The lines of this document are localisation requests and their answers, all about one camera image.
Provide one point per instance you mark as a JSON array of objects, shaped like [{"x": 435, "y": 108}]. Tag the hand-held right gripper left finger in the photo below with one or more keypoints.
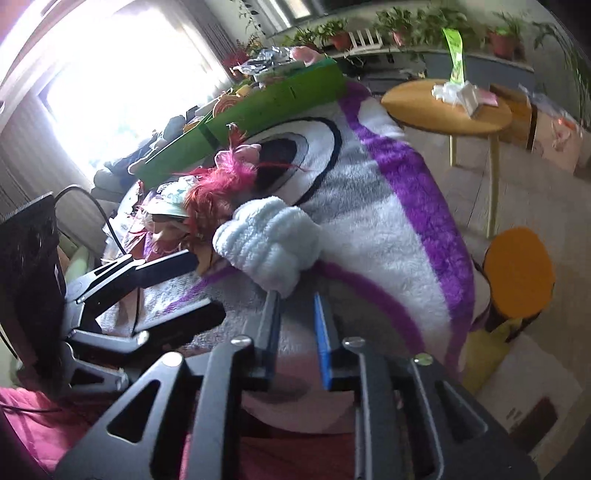
[{"x": 265, "y": 332}]

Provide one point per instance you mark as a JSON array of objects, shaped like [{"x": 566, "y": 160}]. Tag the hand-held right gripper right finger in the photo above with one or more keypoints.
[{"x": 325, "y": 341}]

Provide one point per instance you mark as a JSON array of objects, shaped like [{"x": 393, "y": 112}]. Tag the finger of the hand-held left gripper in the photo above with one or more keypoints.
[
  {"x": 194, "y": 318},
  {"x": 166, "y": 267}
]

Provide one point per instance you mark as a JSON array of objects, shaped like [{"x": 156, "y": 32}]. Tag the long green cardboard box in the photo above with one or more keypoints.
[{"x": 286, "y": 99}]

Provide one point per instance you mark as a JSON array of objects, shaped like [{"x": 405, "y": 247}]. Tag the light green cushion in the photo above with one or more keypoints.
[{"x": 76, "y": 263}]

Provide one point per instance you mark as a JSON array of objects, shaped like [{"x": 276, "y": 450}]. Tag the white green packet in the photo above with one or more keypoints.
[{"x": 168, "y": 201}]

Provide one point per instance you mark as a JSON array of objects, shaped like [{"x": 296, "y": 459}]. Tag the pink feather hair clip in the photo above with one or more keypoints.
[{"x": 217, "y": 194}]

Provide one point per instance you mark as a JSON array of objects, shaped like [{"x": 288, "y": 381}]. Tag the grey sofa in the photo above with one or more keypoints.
[{"x": 115, "y": 180}]

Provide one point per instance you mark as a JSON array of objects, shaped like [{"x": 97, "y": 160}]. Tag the purple white fluffy blanket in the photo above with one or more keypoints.
[{"x": 392, "y": 240}]

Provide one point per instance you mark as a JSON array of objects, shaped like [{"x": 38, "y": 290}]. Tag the beige striped curtain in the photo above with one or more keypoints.
[{"x": 27, "y": 152}]

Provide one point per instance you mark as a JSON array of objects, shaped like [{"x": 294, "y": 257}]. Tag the pink cloth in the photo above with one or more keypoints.
[{"x": 27, "y": 424}]

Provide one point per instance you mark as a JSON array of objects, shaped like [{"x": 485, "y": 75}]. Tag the yellow bag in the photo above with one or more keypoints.
[{"x": 491, "y": 350}]

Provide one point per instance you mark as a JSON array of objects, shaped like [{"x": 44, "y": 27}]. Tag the orange round toy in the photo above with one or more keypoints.
[{"x": 226, "y": 105}]

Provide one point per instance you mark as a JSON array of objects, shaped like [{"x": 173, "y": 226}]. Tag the orange round stool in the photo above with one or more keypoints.
[{"x": 519, "y": 272}]

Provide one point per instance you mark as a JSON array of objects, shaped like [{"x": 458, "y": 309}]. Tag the red flowering potted plant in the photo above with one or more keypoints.
[{"x": 235, "y": 57}]

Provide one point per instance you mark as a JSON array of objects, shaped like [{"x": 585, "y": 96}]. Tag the silver plastic bag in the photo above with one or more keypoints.
[{"x": 265, "y": 62}]

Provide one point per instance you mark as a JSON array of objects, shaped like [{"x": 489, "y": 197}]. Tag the pink plush toy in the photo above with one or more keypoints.
[{"x": 307, "y": 54}]

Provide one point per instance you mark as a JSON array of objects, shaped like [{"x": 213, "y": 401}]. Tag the round wooden side table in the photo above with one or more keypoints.
[{"x": 443, "y": 113}]

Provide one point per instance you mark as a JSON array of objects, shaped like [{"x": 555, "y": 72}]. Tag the green potted plant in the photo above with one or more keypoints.
[
  {"x": 340, "y": 34},
  {"x": 503, "y": 39},
  {"x": 304, "y": 37},
  {"x": 399, "y": 25}
]

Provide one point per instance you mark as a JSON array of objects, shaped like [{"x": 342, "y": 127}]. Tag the white tissue pack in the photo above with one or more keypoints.
[{"x": 461, "y": 97}]

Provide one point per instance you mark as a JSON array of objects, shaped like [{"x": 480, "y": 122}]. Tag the pink packet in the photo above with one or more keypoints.
[{"x": 487, "y": 98}]

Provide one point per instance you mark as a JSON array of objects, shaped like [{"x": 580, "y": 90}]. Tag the wooden crate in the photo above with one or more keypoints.
[{"x": 515, "y": 115}]

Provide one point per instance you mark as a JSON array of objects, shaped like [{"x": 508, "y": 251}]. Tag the white picket fence ornament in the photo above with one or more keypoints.
[{"x": 365, "y": 39}]

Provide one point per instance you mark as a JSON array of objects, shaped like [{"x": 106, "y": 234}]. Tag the white shopping bag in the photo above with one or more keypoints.
[{"x": 556, "y": 136}]

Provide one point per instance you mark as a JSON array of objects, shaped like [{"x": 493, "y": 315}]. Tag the green standing packet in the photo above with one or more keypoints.
[{"x": 455, "y": 55}]

